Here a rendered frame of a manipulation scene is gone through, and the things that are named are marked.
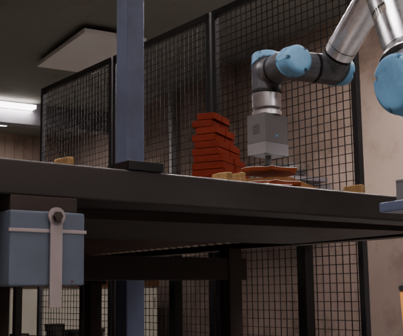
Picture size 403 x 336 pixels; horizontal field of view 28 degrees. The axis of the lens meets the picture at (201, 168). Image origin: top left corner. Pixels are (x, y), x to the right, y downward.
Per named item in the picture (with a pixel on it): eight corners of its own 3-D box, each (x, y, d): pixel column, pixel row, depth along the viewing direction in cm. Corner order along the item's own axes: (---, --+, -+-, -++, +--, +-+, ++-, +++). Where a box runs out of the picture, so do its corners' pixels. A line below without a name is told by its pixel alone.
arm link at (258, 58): (261, 46, 200) (244, 55, 208) (262, 89, 198) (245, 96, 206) (287, 50, 204) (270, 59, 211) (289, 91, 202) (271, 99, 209)
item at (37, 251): (89, 307, 131) (90, 197, 133) (9, 309, 122) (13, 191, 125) (57, 307, 139) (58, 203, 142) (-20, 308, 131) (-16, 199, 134)
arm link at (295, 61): (324, 46, 195) (299, 58, 205) (285, 40, 190) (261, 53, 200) (325, 77, 194) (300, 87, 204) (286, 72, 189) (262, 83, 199)
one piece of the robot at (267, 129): (262, 109, 211) (263, 170, 209) (238, 104, 205) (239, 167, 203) (289, 102, 204) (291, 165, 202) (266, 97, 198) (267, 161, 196)
